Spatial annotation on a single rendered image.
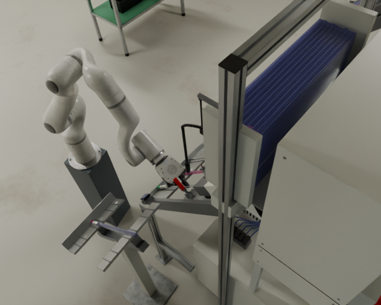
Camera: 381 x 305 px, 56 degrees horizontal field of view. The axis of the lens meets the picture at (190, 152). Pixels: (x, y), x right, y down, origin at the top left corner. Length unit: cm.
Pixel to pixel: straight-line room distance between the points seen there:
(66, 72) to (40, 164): 177
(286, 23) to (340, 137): 27
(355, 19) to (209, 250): 120
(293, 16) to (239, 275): 129
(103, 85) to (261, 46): 81
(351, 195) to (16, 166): 282
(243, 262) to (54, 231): 149
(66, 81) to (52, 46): 281
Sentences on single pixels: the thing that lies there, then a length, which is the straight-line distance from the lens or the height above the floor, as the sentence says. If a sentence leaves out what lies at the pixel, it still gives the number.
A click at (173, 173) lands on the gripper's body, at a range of 159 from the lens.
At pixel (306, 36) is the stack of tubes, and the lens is 119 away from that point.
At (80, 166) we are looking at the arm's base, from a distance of 211.
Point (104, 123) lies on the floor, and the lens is 325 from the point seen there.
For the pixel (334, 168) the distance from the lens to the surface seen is 79.
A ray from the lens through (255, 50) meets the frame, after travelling 72.
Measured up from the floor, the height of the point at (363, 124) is 172.
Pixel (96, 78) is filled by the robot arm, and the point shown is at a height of 145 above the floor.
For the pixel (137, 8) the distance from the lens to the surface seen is 388.
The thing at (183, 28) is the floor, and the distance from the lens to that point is 414.
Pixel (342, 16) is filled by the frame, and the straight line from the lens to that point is 127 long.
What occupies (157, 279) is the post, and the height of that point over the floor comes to 1.
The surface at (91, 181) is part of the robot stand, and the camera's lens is 216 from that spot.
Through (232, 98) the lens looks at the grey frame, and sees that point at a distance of 72.
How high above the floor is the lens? 234
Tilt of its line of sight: 54 degrees down
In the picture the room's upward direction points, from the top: 6 degrees counter-clockwise
